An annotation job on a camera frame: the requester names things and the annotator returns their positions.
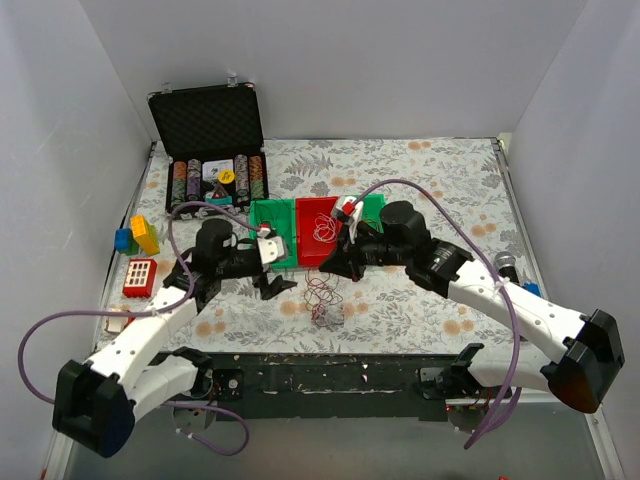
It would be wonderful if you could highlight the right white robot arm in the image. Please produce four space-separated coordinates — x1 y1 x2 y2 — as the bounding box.
320 197 624 414

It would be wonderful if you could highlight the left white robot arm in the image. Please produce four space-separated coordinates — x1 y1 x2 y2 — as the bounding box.
52 219 295 458

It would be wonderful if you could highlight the floral table mat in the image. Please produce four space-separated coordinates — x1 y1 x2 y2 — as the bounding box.
97 137 551 357

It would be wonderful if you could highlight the red bin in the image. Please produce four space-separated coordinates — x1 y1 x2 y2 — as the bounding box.
295 196 338 267

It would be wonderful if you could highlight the right green bin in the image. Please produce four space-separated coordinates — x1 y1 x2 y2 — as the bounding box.
335 194 385 234

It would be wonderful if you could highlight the green bin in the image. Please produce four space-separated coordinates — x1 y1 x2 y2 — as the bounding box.
335 194 385 234
249 198 298 270

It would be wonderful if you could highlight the left green bin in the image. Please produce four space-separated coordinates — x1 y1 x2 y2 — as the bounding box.
249 198 298 270

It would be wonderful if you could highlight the yellow toy brick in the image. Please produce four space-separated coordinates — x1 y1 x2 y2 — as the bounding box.
130 215 160 256

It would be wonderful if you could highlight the red window toy brick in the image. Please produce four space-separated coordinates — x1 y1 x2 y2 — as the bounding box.
122 258 157 298

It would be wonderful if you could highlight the green toy brick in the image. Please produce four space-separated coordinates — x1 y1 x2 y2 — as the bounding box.
124 240 141 256

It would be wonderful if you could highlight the black microphone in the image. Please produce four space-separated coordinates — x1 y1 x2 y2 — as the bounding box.
494 251 520 284

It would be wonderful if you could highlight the blue toy brick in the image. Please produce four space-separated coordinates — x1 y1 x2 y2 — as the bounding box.
114 228 132 253

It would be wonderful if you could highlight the black poker chip case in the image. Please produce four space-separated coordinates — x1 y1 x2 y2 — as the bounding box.
147 82 269 213

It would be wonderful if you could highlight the small blue block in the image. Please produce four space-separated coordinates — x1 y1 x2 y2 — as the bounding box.
522 282 541 297

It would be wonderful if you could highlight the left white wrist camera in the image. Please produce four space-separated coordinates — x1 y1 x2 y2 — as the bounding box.
257 236 288 265

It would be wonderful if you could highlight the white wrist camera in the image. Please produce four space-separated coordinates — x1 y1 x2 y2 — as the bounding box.
257 236 288 265
331 196 363 244

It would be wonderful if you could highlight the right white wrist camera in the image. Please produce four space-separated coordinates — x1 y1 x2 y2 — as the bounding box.
331 196 363 244

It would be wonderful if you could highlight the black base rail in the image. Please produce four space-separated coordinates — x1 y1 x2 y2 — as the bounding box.
154 352 501 424

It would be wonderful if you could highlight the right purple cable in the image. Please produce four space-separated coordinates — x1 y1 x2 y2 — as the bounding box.
352 178 524 450

